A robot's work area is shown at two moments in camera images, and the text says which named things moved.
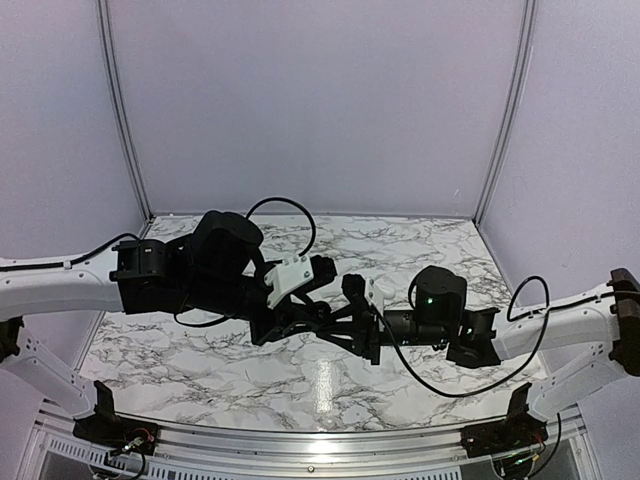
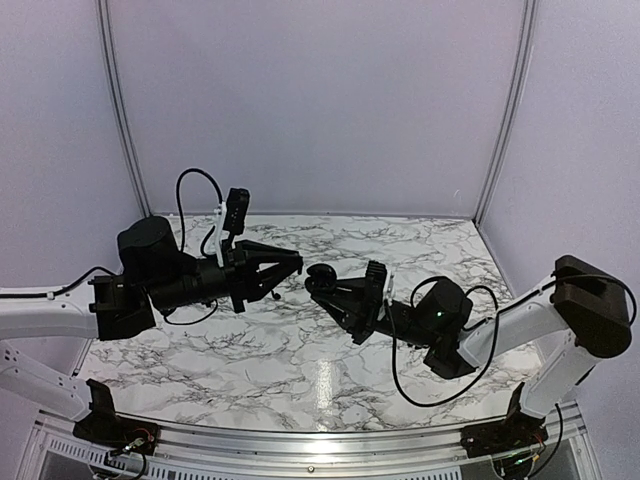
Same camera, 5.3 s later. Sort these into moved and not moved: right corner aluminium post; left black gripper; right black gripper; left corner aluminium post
Moved: left black gripper; right black gripper
Not moved: left corner aluminium post; right corner aluminium post
